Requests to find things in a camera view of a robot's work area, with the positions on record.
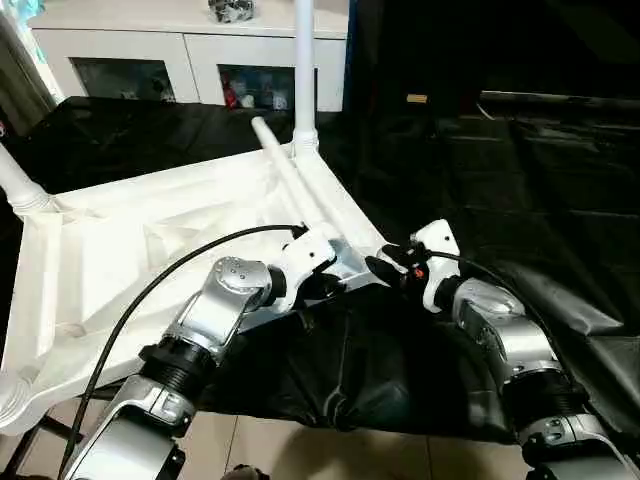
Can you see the black plastic mat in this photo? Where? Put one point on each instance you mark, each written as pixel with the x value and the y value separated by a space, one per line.
pixel 540 200

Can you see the red bottle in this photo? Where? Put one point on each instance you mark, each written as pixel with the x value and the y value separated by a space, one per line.
pixel 231 97

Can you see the small white jar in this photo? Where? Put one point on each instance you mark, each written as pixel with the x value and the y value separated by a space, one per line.
pixel 276 100

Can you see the small yellow label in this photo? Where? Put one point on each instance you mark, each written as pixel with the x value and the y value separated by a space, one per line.
pixel 417 98

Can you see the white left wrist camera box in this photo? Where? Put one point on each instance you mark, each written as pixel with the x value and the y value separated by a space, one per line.
pixel 308 258

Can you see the grey crumpled object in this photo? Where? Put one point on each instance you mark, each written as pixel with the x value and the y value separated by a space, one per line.
pixel 231 10

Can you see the white plastic table top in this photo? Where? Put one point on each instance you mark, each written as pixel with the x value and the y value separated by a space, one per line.
pixel 120 250

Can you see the black low shelf board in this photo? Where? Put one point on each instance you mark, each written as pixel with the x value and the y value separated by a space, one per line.
pixel 560 100

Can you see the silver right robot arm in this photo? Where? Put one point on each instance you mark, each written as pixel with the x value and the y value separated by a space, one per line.
pixel 520 350

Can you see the white sideboard cabinet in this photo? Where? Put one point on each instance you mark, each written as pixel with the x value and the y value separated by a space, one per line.
pixel 150 40

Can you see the black folding table frame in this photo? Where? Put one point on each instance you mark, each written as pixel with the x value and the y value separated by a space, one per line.
pixel 45 440

